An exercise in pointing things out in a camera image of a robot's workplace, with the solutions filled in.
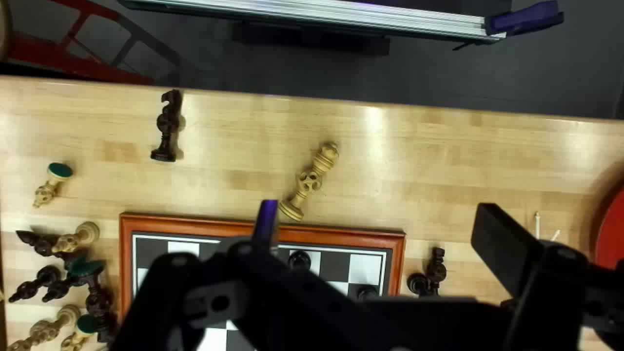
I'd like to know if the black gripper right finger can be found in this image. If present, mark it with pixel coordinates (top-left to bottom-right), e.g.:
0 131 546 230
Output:
472 203 587 351

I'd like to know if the dark knight chess piece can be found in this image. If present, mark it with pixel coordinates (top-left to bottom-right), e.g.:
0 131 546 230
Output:
150 90 183 162

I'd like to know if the dark lying chess piece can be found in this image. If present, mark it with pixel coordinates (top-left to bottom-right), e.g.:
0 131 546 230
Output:
407 246 446 297

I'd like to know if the light pawn green felt base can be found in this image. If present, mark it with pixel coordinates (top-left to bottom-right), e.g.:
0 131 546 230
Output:
33 162 74 209

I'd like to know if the wooden chess board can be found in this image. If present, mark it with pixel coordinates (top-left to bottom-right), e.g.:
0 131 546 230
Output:
117 211 407 351

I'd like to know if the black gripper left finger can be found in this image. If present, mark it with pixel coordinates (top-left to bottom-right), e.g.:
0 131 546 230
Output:
111 254 271 351

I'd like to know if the red plate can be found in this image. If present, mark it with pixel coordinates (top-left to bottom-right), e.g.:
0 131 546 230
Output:
592 185 624 269

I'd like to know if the aluminium rail with purple end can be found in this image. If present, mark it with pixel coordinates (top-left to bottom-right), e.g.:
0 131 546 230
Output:
119 0 563 43

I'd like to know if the light lying chess piece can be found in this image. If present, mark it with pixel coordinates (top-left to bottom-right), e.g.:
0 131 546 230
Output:
279 142 339 220

